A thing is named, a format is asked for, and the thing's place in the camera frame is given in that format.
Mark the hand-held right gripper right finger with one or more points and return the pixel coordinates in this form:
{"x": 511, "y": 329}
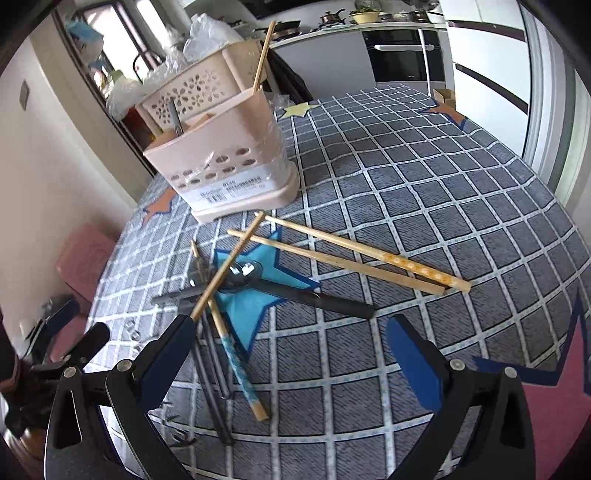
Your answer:
{"x": 415, "y": 364}

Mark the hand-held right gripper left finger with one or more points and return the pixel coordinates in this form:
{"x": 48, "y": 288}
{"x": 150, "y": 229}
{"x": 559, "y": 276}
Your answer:
{"x": 167, "y": 364}

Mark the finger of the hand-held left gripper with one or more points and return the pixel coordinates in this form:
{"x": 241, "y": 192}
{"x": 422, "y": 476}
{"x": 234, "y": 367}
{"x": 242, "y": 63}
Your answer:
{"x": 90, "y": 344}
{"x": 62, "y": 318}

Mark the thin steel utensil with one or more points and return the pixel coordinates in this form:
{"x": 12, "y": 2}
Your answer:
{"x": 220, "y": 369}

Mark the blue patterned wooden chopstick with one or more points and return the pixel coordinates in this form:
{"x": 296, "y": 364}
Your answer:
{"x": 235, "y": 355}

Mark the yellow floral wooden chopstick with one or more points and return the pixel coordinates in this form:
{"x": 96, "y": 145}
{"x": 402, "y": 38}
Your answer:
{"x": 369, "y": 251}

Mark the beige plastic utensil holder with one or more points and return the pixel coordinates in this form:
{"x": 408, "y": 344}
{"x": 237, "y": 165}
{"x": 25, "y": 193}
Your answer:
{"x": 221, "y": 152}

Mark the pink plastic stool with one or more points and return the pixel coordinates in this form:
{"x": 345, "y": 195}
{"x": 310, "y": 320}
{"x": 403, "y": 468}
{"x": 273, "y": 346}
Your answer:
{"x": 69, "y": 341}
{"x": 85, "y": 261}

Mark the grey checked star tablecloth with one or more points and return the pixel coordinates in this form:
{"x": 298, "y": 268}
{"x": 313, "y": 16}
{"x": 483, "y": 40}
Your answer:
{"x": 415, "y": 207}

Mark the beige perforated basket rack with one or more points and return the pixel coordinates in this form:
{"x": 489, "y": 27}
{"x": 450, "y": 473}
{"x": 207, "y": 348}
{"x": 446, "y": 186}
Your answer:
{"x": 194, "y": 92}

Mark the small cardboard box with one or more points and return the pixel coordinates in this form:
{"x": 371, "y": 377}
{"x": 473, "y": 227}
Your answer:
{"x": 444, "y": 99}

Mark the black built-in oven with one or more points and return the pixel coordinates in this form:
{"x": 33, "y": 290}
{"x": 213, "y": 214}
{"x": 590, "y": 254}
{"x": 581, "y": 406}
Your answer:
{"x": 401, "y": 53}

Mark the white refrigerator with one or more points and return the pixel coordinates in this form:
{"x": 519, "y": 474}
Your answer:
{"x": 489, "y": 60}

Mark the black jacket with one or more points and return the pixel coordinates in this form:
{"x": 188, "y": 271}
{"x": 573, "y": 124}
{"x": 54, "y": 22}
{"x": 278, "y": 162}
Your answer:
{"x": 291, "y": 76}

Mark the clear plastic bags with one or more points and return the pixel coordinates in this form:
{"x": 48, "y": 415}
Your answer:
{"x": 203, "y": 37}

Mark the yellow bowl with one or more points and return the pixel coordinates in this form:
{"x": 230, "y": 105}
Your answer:
{"x": 364, "y": 17}

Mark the black frying pan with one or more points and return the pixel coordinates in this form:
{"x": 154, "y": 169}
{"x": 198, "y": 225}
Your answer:
{"x": 286, "y": 25}

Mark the black range hood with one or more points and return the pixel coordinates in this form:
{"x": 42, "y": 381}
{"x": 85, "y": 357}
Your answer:
{"x": 272, "y": 7}

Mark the wall switch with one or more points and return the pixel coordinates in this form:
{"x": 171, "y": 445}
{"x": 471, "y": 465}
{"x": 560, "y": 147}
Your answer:
{"x": 24, "y": 94}

